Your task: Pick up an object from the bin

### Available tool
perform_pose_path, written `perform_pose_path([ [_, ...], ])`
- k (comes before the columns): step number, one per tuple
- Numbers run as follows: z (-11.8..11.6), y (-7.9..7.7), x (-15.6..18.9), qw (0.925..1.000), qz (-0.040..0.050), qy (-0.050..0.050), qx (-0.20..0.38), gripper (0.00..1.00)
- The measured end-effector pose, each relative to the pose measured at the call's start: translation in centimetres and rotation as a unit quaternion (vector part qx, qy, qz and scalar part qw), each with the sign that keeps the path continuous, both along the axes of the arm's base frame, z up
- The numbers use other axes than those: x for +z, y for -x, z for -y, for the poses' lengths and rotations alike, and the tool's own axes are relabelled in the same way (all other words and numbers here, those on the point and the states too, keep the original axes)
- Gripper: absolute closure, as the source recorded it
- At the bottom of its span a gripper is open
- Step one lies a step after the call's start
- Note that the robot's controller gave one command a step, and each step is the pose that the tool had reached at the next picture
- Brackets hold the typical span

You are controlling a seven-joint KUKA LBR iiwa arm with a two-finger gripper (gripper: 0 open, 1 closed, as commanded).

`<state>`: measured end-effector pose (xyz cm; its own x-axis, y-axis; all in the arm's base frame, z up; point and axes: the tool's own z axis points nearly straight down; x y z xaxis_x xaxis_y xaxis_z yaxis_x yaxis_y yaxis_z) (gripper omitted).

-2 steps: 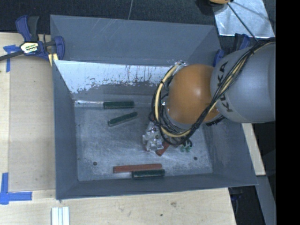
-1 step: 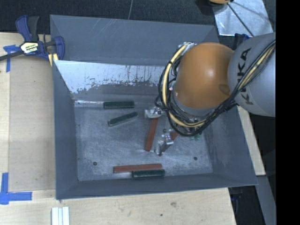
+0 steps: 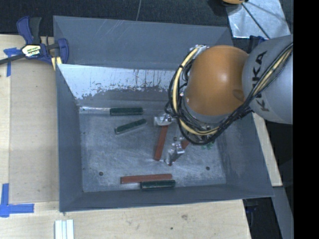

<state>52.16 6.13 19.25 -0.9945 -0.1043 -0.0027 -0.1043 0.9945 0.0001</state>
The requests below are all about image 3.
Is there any grey metal bin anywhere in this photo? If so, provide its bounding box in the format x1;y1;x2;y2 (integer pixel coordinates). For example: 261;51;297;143
52;15;275;213

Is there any dark green flat block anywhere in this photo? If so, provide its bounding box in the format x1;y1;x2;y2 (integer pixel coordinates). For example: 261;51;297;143
140;179;176;192
114;119;148;135
110;107;144;117

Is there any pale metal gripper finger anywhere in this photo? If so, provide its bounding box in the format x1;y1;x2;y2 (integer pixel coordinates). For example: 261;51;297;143
153;114;173;127
164;136;186;166

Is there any red-brown flat block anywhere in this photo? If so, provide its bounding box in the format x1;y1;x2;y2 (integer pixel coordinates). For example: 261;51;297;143
120;173;173;185
153;124;170;162
168;139;190;167

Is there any pale wood flat board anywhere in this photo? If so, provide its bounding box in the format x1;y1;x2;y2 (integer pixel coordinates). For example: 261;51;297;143
8;58;60;205

